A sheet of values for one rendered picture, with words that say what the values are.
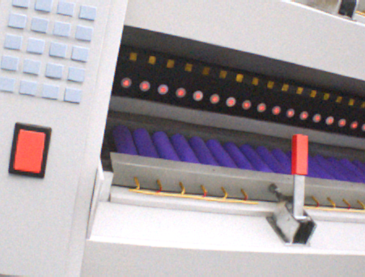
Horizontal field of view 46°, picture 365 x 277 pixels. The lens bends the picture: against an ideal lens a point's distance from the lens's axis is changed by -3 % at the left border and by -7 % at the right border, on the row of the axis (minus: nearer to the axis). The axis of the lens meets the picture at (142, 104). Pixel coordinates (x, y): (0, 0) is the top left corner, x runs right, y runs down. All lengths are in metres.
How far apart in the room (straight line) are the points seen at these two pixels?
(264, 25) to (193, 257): 0.18
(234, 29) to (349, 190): 0.23
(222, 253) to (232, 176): 0.09
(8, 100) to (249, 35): 0.18
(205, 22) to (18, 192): 0.18
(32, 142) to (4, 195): 0.04
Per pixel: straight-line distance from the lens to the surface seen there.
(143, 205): 0.37
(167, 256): 0.34
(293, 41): 0.36
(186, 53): 0.53
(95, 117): 0.30
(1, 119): 0.29
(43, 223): 0.31
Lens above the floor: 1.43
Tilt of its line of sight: 3 degrees down
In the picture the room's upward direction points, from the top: 10 degrees clockwise
